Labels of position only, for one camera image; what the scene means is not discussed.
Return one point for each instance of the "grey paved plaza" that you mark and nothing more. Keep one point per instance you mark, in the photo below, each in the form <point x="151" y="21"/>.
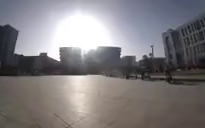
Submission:
<point x="100" y="100"/>

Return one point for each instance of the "person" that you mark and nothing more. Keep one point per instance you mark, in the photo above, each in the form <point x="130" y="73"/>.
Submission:
<point x="169" y="76"/>

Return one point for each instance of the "lamp pole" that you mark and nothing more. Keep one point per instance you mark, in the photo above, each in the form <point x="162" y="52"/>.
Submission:
<point x="152" y="52"/>

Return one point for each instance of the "small dark building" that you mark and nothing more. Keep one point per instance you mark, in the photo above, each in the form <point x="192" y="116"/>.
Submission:
<point x="128" y="64"/>

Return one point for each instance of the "dark wide block building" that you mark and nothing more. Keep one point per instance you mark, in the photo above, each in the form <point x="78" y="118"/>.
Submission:
<point x="107" y="59"/>

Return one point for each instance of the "dark tall building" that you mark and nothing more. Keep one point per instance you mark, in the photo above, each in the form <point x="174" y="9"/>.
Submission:
<point x="3" y="46"/>

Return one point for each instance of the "dark low building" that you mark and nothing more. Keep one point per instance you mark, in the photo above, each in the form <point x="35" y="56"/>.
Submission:
<point x="36" y="64"/>
<point x="154" y="64"/>

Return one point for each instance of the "white multi-storey building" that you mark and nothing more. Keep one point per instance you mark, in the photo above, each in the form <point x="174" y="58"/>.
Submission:
<point x="193" y="41"/>

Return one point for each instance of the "pale low wall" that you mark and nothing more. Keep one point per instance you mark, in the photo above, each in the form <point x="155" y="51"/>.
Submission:
<point x="193" y="77"/>

